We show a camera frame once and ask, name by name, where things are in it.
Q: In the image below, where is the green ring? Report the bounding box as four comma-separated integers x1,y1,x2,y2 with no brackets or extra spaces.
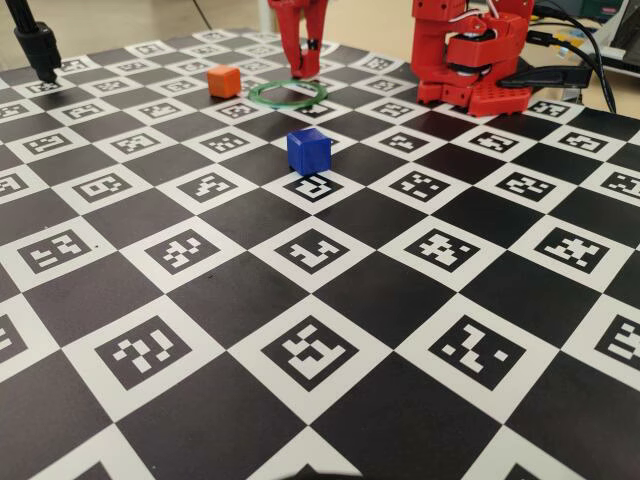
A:
247,78,330,111

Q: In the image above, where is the black cable with plug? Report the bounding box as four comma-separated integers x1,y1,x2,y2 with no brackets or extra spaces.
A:
527,30,596,51

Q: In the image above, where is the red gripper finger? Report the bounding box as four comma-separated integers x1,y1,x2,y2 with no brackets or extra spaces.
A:
304,0,330,54
267,0,306,80

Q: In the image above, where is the grey laptop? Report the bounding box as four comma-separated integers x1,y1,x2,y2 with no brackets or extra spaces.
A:
594,0,640,76

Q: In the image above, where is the dark green case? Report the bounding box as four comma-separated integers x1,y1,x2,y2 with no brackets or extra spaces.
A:
579,0,630,22

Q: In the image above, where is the black table clamp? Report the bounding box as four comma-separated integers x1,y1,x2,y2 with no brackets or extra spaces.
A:
498,64,595,91

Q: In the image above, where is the black white marker board mat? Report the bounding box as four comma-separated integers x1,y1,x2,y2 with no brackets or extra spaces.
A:
0,27,640,480

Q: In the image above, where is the blue cube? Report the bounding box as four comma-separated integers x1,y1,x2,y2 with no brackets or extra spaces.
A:
286,127,333,177

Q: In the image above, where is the orange cube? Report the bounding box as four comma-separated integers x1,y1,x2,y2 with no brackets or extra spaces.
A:
206,65,242,99

